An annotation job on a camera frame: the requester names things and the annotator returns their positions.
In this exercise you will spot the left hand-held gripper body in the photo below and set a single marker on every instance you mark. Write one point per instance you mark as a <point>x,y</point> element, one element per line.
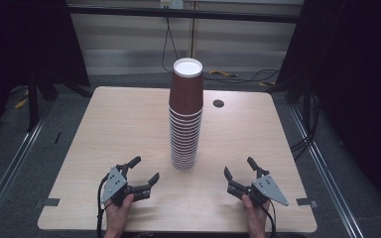
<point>114,185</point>

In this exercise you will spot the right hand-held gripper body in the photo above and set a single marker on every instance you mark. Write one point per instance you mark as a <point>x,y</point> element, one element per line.
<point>268,188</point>

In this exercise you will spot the stack of brown paper cups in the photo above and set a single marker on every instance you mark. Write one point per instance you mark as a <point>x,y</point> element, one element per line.
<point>184,142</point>

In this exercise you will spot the person's right hand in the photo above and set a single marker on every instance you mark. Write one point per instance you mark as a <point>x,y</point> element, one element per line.
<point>258,218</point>

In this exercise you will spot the person's left hand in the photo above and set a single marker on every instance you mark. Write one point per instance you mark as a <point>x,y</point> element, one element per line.
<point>116,216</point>

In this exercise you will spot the round black table grommet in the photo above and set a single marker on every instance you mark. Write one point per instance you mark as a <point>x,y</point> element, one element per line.
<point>218,103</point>

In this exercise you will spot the small black floor tape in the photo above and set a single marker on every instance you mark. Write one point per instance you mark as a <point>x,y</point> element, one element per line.
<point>57,137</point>

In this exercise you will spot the yellow floor tape piece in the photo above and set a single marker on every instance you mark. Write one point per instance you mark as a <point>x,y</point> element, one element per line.
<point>21,103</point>
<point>223,73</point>

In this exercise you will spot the black metal stand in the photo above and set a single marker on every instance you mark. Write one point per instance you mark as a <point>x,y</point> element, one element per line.
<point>33,102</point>

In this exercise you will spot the black curtain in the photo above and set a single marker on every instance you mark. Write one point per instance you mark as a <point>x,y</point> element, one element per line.
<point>20,39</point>
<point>354,82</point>

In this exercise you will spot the black horizontal bar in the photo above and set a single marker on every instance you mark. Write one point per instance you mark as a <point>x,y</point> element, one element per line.
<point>129,12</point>

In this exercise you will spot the metal floor rail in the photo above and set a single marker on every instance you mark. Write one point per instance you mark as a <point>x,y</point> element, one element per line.
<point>10,172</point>
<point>327,175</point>

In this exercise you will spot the white wall outlet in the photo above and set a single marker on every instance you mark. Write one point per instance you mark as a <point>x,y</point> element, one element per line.
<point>172,3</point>

